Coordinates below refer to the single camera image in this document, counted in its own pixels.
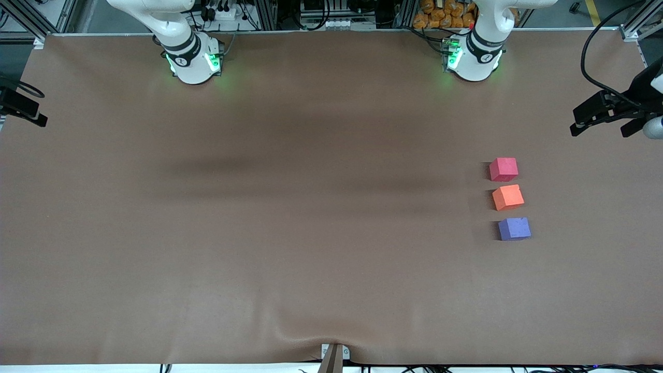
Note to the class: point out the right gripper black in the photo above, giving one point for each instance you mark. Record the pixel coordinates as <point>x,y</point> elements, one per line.
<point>15,104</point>

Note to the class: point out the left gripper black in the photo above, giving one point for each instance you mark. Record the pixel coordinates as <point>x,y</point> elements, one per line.
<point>633,95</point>

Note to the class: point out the orange foam block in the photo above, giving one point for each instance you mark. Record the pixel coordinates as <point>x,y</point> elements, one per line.
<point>507,197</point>

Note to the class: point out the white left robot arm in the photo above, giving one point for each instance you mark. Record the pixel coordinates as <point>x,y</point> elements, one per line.
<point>479,62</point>

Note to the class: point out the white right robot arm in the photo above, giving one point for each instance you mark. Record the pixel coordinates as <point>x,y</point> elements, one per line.
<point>194,67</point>

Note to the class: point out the red foam block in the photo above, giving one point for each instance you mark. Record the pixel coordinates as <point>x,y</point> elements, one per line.
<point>503,169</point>

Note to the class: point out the black caster wheel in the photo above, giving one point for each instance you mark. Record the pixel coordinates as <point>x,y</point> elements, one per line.
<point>575,8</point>

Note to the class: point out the blue-purple foam block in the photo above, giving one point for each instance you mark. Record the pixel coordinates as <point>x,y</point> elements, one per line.
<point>514,228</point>

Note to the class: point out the pile of orange objects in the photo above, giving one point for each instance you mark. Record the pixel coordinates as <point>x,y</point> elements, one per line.
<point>440,18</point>

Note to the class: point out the white power strip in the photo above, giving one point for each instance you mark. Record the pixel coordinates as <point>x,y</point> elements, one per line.
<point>336,24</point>
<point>228,14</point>

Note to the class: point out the large table cover mat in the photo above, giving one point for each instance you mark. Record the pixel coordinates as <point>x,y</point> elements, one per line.
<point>259,259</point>

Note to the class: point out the brown support bar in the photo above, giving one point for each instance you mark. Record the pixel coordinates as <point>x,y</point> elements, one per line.
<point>331,362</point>

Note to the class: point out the aluminium frame profile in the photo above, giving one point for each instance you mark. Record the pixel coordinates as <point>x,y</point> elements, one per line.
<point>267,15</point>
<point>28,20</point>
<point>404,13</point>
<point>639,23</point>

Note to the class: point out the metal table clamp bracket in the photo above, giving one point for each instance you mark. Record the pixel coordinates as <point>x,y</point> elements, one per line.
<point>346,353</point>

